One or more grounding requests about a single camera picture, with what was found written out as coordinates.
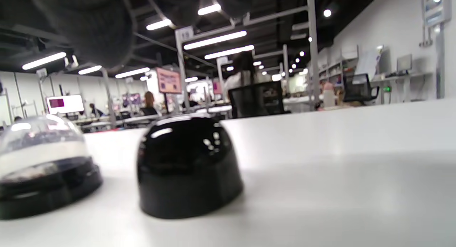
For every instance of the person's right hand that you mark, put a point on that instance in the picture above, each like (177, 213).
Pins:
(99, 26)

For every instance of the clear dice shaker dome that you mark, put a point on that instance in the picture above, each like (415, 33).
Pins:
(39, 140)

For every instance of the black dice shaker cover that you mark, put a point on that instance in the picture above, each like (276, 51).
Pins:
(188, 168)

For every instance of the black dice shaker base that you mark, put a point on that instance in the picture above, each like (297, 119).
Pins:
(50, 190)

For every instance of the white display screen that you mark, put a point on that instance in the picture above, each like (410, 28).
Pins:
(66, 104)

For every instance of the pink display screen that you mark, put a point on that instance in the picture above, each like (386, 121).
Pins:
(168, 80)

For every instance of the pink capped bottle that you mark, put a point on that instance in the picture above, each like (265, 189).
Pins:
(328, 95)

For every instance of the black mesh office chair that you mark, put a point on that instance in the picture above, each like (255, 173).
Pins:
(358, 88)

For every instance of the small grey monitor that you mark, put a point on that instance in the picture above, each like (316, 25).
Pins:
(404, 63)

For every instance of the grey metal frame post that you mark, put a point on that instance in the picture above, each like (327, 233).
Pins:
(313, 47)
(181, 68)

